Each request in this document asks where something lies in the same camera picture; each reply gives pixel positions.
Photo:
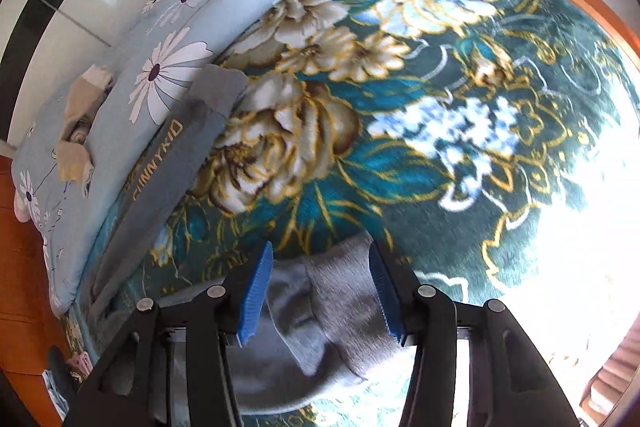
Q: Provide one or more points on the light blue daisy quilt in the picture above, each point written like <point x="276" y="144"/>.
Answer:
<point x="165" y="32"/>

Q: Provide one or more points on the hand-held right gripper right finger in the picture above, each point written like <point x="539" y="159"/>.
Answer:
<point x="387" y="292"/>

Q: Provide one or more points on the green floral blanket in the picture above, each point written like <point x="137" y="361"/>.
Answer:
<point x="400" y="132"/>

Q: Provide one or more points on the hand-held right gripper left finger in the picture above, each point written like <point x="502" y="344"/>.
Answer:
<point x="256" y="292"/>

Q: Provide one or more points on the grey pants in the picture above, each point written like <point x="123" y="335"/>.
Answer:
<point x="320" y="312"/>

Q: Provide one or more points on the beige cloth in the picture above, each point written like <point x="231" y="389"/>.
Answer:
<point x="80" y="117"/>

